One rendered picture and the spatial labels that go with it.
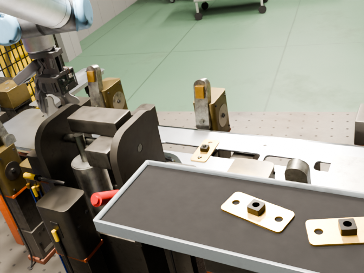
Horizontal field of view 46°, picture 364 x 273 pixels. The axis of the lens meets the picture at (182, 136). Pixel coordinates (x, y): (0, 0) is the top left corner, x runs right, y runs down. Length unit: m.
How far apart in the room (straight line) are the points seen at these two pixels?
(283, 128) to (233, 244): 1.11
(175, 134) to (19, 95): 0.61
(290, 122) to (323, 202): 1.09
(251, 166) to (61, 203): 0.33
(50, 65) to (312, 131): 0.90
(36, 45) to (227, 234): 0.75
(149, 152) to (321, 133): 0.89
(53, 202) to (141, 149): 0.18
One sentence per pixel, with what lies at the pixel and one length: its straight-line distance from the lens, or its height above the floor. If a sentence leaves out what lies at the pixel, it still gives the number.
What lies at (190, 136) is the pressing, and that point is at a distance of 1.01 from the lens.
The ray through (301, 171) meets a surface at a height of 1.10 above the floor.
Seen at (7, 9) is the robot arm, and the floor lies 1.39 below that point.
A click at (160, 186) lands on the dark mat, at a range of 0.60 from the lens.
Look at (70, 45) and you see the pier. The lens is 5.11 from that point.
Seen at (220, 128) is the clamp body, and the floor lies 0.96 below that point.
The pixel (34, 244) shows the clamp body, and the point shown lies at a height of 0.77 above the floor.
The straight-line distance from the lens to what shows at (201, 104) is 1.04.
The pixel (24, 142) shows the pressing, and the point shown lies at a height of 1.00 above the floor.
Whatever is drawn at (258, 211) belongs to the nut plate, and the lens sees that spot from 0.51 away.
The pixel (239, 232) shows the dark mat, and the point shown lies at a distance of 0.51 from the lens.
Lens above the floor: 1.51
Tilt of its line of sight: 30 degrees down
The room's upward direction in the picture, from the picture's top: 11 degrees counter-clockwise
